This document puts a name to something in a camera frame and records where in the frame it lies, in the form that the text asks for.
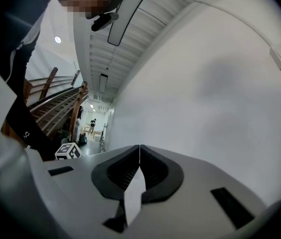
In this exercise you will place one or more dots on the black head-mounted camera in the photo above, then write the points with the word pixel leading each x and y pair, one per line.
pixel 104 21

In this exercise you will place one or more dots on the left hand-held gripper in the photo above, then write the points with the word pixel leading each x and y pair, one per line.
pixel 68 152

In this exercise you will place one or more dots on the wooden staircase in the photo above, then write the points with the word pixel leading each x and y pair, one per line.
pixel 58 106

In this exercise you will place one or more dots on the small rectangular ceiling light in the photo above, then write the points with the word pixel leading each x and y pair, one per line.
pixel 103 83

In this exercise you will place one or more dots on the long black-framed ceiling light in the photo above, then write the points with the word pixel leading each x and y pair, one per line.
pixel 125 16

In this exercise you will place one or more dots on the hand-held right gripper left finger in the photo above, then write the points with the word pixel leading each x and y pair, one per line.
pixel 105 177

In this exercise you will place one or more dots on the round ceiling light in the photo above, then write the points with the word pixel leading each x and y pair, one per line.
pixel 57 39

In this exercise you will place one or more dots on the person's dark jacket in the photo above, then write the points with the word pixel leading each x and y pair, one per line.
pixel 11 34

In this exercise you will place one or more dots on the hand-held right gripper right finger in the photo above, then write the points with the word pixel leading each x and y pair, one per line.
pixel 170 175

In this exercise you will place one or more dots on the light wooden table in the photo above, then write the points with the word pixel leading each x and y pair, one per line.
pixel 94 132

